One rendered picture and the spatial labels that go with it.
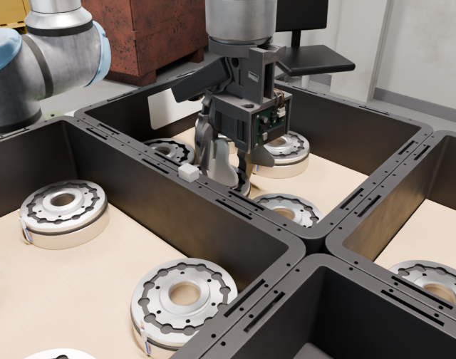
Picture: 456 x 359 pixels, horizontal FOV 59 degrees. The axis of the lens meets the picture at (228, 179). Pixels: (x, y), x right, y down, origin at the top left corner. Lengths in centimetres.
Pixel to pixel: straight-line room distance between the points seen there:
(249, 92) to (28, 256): 32
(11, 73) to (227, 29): 44
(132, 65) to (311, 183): 264
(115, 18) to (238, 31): 273
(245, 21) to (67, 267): 33
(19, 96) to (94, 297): 44
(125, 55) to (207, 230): 280
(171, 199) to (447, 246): 33
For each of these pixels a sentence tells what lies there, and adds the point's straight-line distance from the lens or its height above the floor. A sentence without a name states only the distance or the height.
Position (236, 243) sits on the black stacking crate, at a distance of 40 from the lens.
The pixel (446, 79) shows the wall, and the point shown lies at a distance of 301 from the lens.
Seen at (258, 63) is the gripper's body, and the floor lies 104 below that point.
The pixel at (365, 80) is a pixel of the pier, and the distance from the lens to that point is 308.
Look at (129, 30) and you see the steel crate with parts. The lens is 308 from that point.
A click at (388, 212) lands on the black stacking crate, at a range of 47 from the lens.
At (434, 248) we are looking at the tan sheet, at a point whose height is 83.
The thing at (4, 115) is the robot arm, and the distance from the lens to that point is 80.
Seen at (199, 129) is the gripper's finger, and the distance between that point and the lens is 49.
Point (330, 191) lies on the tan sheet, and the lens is 60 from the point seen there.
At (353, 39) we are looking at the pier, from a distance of 307.
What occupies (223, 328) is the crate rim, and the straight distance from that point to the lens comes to 29.
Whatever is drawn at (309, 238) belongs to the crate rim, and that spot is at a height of 93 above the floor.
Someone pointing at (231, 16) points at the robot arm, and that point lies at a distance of 43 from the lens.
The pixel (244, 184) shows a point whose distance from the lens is 54.
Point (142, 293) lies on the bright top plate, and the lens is 41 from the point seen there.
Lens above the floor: 117
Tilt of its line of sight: 34 degrees down
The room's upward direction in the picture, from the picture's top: straight up
